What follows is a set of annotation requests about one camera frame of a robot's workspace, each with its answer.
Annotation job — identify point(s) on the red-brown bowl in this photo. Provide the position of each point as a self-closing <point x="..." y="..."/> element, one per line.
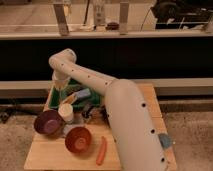
<point x="78" y="140"/>

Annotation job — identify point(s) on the cream cylindrical cup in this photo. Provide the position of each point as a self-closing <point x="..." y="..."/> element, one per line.
<point x="66" y="112"/>

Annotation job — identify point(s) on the blue sticker patch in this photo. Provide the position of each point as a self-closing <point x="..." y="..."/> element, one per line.
<point x="165" y="140"/>

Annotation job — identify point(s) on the green plastic tray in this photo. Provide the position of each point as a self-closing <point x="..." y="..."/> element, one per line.
<point x="57" y="96"/>

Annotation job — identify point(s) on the orange carrot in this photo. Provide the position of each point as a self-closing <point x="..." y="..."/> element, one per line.
<point x="102" y="151"/>

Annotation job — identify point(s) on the wooden board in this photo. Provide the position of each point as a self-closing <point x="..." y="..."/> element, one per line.
<point x="50" y="154"/>

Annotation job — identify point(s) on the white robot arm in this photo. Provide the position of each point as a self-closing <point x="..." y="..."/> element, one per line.
<point x="136" y="139"/>

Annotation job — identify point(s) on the blue-grey sponge block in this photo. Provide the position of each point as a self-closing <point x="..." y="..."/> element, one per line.
<point x="82" y="94"/>

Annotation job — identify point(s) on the purple bowl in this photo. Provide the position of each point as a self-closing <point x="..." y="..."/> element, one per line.
<point x="48" y="122"/>

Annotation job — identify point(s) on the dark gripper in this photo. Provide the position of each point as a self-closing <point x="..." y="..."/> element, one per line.
<point x="87" y="111"/>

